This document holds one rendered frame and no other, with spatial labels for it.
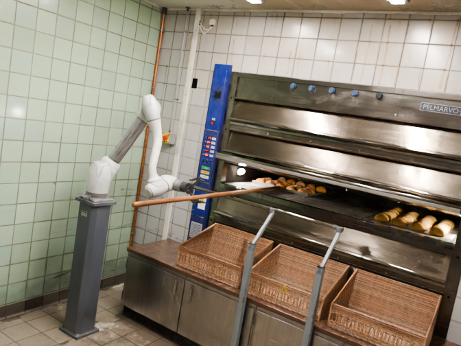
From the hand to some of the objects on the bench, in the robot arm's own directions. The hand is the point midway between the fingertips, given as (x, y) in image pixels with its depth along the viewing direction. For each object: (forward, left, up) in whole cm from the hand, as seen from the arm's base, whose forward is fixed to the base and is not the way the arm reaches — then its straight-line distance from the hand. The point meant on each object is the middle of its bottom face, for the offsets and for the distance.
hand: (205, 193), depth 312 cm
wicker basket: (+6, +30, -61) cm, 68 cm away
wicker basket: (+127, +29, -61) cm, 144 cm away
